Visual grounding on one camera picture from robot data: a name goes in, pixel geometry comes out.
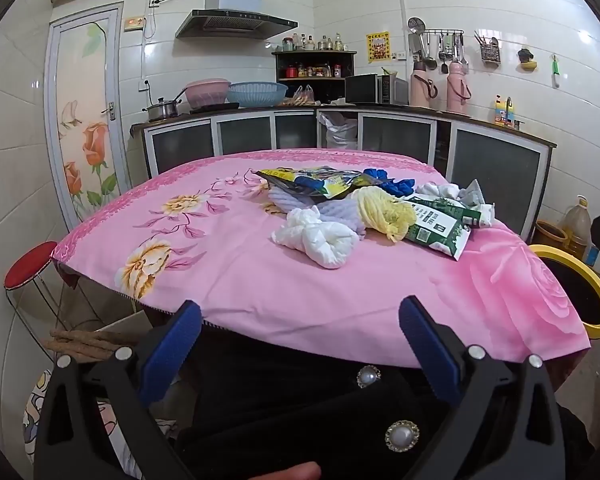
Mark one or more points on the black induction cooker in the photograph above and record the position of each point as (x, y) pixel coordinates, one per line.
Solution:
(215, 107)

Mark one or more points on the yellow rimmed bin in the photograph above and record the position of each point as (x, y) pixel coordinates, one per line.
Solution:
(575, 285)

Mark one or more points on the red white wall box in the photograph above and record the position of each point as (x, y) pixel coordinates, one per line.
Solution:
(135, 22)

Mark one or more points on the green white brush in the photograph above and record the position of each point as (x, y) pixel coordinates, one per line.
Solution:
(556, 72)

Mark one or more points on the large cooking oil bottle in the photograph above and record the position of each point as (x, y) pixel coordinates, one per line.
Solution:
(576, 225)

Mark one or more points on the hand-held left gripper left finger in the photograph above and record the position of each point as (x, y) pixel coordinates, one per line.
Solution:
(172, 349)

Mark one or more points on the green white packet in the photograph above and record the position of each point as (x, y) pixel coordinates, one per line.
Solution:
(440, 230)

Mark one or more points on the yellow yarn bundle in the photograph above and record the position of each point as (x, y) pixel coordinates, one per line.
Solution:
(380, 210)

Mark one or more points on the blue plastic basket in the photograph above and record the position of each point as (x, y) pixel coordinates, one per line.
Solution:
(257, 94)

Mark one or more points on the dark corner shelf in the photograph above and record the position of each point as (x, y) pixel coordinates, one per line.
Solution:
(341, 67)

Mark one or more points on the pink plastic basin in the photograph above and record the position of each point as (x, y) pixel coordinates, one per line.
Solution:
(207, 92)

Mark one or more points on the microwave oven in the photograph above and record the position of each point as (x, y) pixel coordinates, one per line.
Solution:
(365, 89)

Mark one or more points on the white knotted plastic bag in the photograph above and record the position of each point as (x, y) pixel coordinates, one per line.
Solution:
(320, 242)

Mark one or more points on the black garment with pearl buttons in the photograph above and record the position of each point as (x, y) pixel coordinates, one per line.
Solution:
(290, 410)

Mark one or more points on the yellow wall poster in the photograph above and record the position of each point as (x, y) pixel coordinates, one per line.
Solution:
(378, 47)

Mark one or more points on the pink floral tablecloth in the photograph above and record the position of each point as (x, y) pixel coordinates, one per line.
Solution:
(280, 300)

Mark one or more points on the floral print door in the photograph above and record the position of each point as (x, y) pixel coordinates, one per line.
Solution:
(87, 110)

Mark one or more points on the pink thermos flask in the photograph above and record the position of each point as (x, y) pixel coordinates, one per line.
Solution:
(420, 90)
(457, 92)

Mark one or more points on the brown plastic bucket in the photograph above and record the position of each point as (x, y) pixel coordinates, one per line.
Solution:
(547, 237)

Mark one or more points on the white sack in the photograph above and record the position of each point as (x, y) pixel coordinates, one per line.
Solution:
(337, 132)

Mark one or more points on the red round stool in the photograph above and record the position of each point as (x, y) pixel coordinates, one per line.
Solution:
(30, 265)

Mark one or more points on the row of seasoning bottles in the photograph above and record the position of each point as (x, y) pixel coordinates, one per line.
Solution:
(310, 42)

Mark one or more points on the white cloth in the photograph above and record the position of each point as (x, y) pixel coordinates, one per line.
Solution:
(442, 191)

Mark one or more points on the range hood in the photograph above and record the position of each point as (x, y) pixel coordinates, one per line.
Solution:
(235, 22)

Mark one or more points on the lavender yarn bundle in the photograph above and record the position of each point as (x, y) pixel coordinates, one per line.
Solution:
(300, 205)

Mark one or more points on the sink faucet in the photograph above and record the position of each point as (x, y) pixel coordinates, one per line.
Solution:
(517, 117)

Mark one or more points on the kitchen cabinet with glass doors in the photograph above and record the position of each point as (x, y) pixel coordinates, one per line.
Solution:
(395, 135)

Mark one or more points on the row of hanging kitchen utensils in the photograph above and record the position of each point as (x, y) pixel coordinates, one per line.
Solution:
(420, 42)

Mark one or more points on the snack bags in plastic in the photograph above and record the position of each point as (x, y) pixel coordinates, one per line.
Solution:
(297, 97)

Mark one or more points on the yellow sponge holder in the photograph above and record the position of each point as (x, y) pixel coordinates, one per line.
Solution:
(527, 62)

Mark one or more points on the row of spice jars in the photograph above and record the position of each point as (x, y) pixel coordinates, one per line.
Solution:
(307, 71)

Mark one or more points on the steel pot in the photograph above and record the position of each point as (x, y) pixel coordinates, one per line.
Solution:
(161, 110)

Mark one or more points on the blue cloth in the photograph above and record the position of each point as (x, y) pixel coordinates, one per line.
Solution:
(395, 186)

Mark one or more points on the printed cloth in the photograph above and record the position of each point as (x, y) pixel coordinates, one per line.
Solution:
(32, 420)

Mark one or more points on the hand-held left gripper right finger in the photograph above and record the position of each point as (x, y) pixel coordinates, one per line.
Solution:
(427, 350)

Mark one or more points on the yellow snack packet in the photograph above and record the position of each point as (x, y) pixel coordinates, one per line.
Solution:
(325, 182)

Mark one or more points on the white green wrapper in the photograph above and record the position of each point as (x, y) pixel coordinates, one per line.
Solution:
(484, 212)

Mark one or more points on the person's left hand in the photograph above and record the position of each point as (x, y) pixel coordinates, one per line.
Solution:
(292, 473)

